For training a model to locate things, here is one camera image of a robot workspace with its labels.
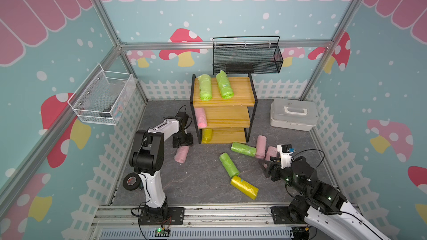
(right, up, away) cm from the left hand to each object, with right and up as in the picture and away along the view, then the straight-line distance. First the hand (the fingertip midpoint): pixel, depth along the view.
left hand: (186, 147), depth 96 cm
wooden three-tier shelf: (+20, +16, -8) cm, 27 cm away
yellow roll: (+12, +7, +1) cm, 14 cm away
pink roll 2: (+10, +17, -12) cm, 24 cm away
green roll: (+24, -7, -10) cm, 28 cm away
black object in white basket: (-28, +18, -27) cm, 43 cm away
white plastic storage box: (+66, +19, +1) cm, 68 cm away
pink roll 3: (+43, +1, -2) cm, 43 cm away
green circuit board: (-7, -33, -23) cm, 41 cm away
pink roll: (-1, -3, -6) cm, 7 cm away
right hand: (+39, -1, -24) cm, 46 cm away
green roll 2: (+33, 0, -4) cm, 33 cm away
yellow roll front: (+32, -17, -17) cm, 40 cm away
